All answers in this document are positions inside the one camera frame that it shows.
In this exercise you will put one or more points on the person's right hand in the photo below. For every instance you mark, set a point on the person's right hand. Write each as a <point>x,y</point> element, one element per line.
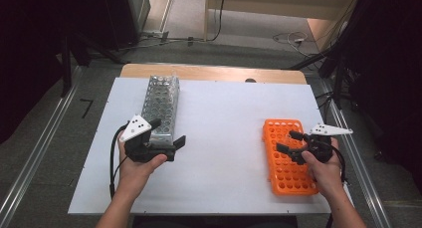
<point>326,175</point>

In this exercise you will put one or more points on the aluminium floor rail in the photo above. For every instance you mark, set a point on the aluminium floor rail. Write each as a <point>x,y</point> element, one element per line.
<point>361,175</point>
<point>36,151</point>

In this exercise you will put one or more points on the dark cabinet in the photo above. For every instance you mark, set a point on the dark cabinet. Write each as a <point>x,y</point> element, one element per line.
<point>127,15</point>

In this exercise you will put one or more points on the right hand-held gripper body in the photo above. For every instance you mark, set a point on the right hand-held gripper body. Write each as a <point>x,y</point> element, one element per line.
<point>326,131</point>

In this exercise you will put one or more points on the orange plastic test tube rack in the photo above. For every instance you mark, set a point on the orange plastic test tube rack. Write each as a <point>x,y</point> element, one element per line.
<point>285,178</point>

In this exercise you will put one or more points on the person's left hand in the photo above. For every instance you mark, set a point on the person's left hand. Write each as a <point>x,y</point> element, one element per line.
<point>136,175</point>

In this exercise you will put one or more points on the beige wooden shelf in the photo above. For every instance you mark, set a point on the beige wooden shelf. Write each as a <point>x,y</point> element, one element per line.
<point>272,4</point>

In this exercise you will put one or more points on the clear test tube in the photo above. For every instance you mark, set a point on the clear test tube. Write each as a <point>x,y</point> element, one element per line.
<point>172,78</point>

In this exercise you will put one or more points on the person's dark clothing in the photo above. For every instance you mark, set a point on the person's dark clothing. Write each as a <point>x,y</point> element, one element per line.
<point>215,222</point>

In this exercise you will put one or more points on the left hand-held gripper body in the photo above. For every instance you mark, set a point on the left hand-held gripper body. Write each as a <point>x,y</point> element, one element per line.
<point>136,130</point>

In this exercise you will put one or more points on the black metal stand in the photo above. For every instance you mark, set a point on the black metal stand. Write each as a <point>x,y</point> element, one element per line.
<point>336,72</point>
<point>66,65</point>

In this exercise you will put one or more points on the silver metal test tube rack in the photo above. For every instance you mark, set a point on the silver metal test tube rack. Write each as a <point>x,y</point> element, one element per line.
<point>161,98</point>

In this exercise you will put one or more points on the white board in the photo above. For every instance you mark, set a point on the white board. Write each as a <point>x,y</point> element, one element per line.
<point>219,121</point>

